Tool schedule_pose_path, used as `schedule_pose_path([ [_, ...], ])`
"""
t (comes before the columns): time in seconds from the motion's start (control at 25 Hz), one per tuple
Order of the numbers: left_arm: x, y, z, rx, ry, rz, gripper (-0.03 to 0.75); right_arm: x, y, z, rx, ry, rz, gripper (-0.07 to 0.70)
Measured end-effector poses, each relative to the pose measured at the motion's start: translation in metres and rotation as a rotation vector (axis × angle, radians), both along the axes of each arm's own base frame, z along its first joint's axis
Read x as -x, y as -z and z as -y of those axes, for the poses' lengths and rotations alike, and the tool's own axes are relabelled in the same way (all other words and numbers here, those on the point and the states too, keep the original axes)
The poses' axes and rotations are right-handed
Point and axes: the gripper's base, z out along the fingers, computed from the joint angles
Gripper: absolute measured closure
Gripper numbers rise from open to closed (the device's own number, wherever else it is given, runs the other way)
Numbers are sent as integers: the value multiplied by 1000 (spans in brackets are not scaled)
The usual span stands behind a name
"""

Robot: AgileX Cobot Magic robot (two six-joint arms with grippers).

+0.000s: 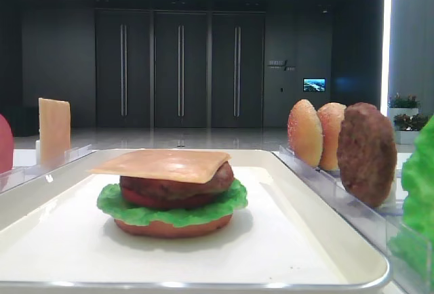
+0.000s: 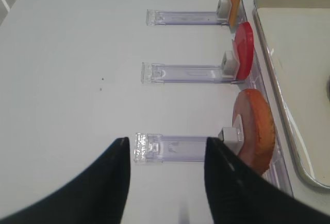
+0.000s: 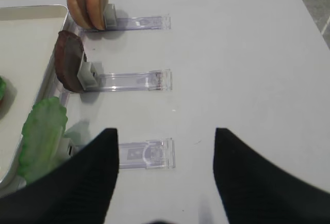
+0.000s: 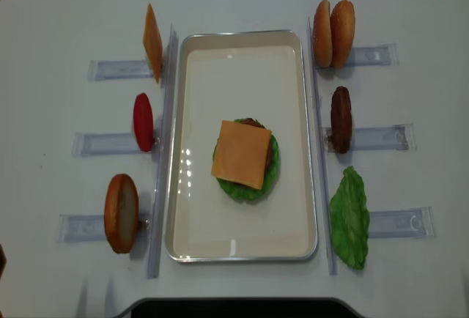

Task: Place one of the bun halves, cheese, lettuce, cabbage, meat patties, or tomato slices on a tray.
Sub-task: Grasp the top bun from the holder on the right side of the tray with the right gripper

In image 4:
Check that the golden bun top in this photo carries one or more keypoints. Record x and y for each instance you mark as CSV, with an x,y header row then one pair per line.
x,y
321,35

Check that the orange cheese slice on stack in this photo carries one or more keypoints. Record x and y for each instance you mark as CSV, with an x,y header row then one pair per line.
x,y
241,154

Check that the brown patty under cheese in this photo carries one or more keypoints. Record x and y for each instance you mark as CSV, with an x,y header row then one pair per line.
x,y
253,122

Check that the red tomato slice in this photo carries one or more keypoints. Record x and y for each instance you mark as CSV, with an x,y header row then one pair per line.
x,y
143,123

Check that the upright brown meat patty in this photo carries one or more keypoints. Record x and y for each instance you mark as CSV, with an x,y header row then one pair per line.
x,y
341,120

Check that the upright orange cheese slice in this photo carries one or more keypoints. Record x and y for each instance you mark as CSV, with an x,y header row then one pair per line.
x,y
153,43

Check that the green lettuce leaf right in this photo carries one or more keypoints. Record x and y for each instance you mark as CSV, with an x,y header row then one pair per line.
x,y
349,220

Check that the white rectangular metal tray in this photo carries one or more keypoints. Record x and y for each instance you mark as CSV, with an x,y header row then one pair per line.
x,y
229,76

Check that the upright bun half left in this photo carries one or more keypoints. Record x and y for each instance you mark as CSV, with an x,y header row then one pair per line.
x,y
121,213

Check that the clear holder top left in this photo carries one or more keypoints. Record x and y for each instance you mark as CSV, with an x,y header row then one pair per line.
x,y
115,70

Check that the clear holder middle left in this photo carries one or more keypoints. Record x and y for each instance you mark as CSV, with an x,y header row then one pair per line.
x,y
94,144

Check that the clear holder middle right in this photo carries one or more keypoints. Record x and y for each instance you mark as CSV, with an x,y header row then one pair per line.
x,y
396,137

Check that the sesame bun half right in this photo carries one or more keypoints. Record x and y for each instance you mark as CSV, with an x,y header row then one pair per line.
x,y
342,24

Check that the clear holder bottom left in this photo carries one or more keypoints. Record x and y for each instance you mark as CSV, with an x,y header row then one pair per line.
x,y
80,229

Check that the black base at bottom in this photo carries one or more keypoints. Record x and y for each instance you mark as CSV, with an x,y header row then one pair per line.
x,y
241,307

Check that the clear holder bottom right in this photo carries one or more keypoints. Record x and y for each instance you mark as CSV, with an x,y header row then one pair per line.
x,y
412,223

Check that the clear long rail left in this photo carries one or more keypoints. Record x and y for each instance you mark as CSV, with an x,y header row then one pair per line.
x,y
164,153

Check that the clear long rail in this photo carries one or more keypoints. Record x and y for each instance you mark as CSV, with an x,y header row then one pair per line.
x,y
331,257
164,153

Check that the clear long rail right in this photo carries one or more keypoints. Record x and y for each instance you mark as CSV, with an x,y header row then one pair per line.
x,y
331,257

